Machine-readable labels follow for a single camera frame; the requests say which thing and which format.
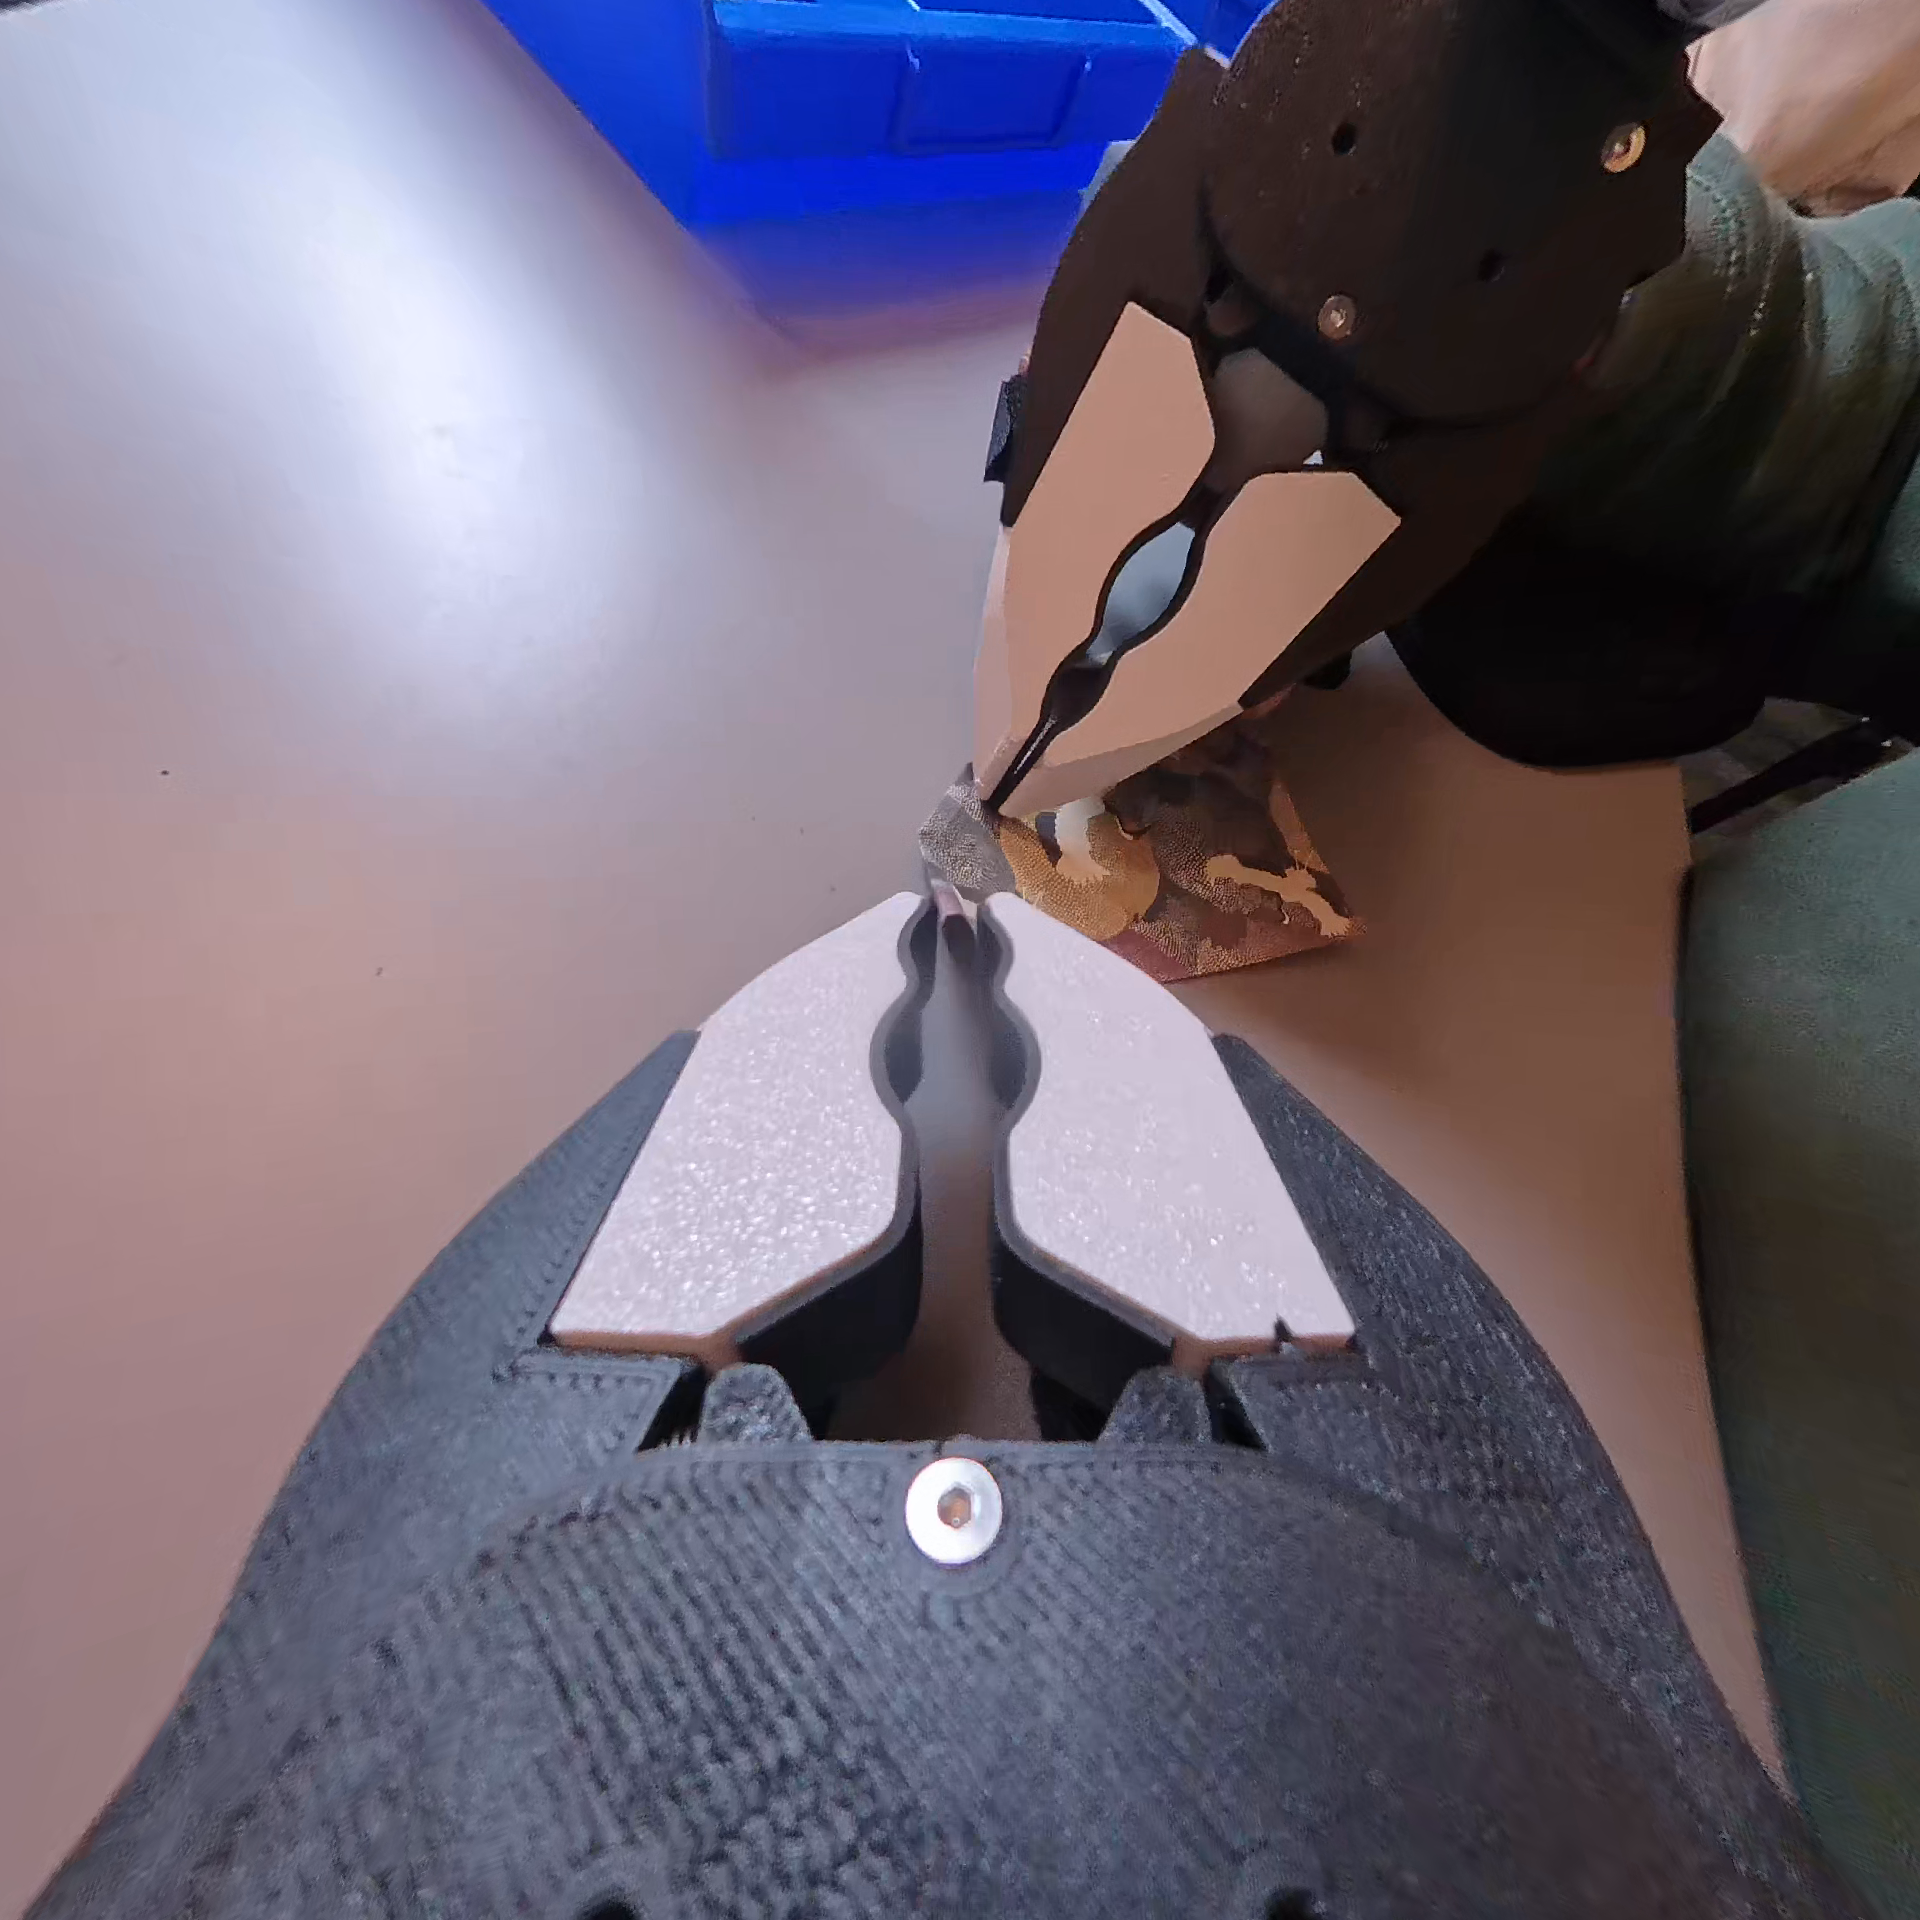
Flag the tan backed camouflage paper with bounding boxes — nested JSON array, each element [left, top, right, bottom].
[[916, 700, 1364, 986]]

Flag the person's right hand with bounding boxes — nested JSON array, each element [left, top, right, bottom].
[[1690, 0, 1920, 217]]

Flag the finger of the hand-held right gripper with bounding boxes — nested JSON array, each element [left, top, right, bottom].
[[989, 465, 1410, 822], [966, 293, 1220, 805]]

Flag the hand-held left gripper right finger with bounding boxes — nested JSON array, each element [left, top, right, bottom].
[[971, 892, 1364, 1435]]

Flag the person's right forearm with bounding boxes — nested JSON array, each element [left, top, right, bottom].
[[1392, 136, 1920, 770]]

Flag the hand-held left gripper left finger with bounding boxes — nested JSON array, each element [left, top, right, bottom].
[[545, 893, 943, 1435]]

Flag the blue plastic bin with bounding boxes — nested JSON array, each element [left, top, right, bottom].
[[480, 0, 1277, 235]]

